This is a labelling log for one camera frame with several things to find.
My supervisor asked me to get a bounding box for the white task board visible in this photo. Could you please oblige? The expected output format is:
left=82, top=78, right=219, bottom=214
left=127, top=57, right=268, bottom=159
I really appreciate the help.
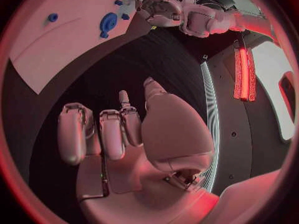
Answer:
left=8, top=0, right=155, bottom=96

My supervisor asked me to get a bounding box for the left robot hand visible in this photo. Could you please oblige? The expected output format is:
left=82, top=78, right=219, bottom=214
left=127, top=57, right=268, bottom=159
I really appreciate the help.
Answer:
left=135, top=0, right=183, bottom=27

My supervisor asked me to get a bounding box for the glowing light bar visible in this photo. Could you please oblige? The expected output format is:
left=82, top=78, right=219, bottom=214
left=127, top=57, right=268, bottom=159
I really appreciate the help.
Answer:
left=233, top=40, right=258, bottom=103

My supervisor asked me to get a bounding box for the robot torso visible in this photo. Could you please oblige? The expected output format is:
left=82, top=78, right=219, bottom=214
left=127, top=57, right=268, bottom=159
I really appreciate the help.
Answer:
left=200, top=29, right=298, bottom=197

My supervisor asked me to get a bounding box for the blue gear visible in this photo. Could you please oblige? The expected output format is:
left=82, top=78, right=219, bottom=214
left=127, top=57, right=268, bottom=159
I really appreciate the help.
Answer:
left=100, top=12, right=119, bottom=33

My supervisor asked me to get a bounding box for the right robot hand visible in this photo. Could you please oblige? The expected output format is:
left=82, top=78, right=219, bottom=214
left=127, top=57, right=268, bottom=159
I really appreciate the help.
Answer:
left=56, top=77, right=221, bottom=224

